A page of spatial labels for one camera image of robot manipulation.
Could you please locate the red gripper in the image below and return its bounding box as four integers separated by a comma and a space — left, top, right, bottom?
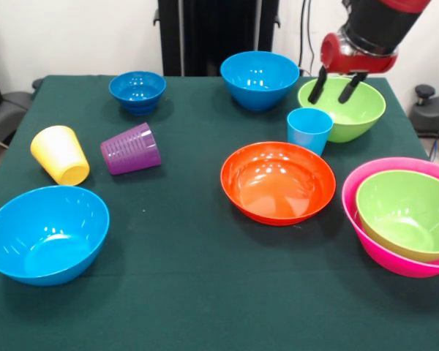
307, 32, 400, 105

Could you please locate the light blue cup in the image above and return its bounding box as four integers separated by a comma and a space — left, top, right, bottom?
286, 107, 334, 157

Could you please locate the orange bowl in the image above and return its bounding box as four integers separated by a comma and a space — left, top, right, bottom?
219, 141, 337, 227

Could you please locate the green bowl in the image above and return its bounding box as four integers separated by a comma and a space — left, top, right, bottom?
356, 170, 439, 263
297, 78, 387, 143

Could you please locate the pink bowl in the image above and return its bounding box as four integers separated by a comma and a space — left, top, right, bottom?
342, 156, 439, 279

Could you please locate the purple cup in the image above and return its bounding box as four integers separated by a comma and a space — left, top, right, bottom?
100, 121, 162, 176

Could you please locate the yellow cup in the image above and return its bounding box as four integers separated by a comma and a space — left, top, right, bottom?
29, 125, 91, 186

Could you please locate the light blue bowl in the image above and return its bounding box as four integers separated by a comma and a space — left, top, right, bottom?
219, 50, 301, 112
0, 184, 111, 287

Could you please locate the small dark blue bowl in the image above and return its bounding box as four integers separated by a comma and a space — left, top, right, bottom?
108, 70, 167, 116

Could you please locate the dark green table cloth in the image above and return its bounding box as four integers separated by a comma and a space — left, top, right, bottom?
0, 75, 439, 351

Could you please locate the black wall cable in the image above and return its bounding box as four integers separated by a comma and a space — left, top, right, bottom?
299, 0, 320, 76

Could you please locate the black pedestal leg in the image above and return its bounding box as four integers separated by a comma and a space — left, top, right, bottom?
408, 84, 439, 138
0, 91, 34, 147

